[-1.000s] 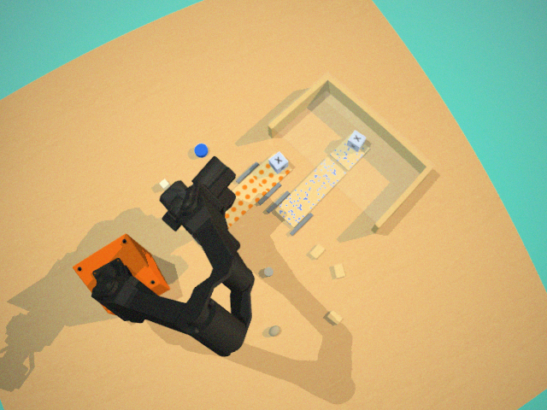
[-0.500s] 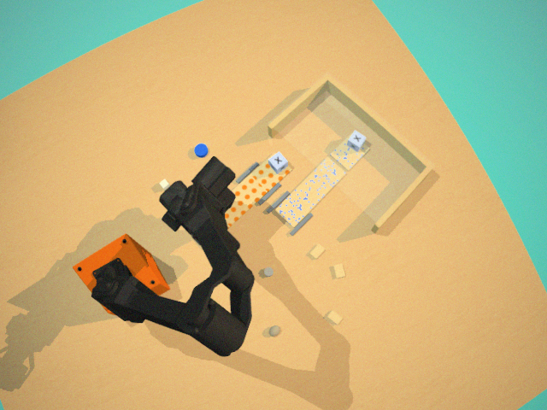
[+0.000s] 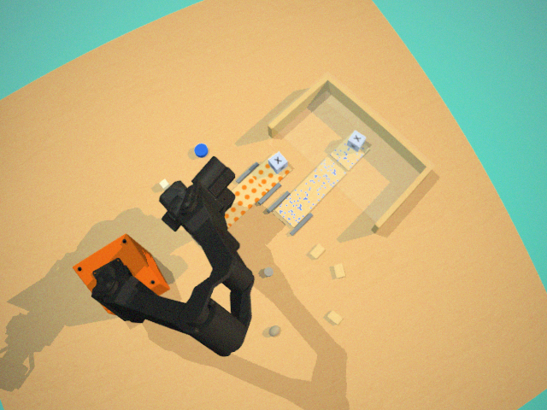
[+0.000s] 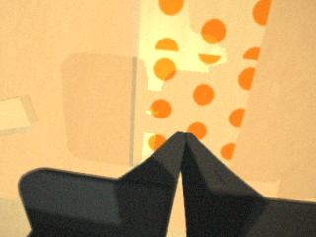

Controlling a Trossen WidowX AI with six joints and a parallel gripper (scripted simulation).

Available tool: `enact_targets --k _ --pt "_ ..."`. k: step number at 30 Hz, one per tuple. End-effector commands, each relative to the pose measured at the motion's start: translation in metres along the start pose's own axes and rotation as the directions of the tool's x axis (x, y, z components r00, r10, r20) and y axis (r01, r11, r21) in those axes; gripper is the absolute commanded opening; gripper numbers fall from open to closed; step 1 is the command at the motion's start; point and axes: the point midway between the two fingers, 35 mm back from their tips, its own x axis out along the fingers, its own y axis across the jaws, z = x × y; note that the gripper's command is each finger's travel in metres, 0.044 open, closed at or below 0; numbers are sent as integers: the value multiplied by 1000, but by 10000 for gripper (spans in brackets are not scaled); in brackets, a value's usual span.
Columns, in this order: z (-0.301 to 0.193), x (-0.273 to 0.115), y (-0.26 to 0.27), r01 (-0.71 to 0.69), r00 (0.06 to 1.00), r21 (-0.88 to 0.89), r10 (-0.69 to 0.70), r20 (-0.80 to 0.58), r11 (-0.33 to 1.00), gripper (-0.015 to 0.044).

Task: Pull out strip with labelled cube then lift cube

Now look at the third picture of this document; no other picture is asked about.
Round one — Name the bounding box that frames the beige oval pebble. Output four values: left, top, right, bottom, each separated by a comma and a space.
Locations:
268, 325, 280, 336

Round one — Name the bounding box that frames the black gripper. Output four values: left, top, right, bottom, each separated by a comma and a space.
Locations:
158, 181, 240, 251

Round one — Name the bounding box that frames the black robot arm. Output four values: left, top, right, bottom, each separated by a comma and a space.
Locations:
91, 156, 255, 357

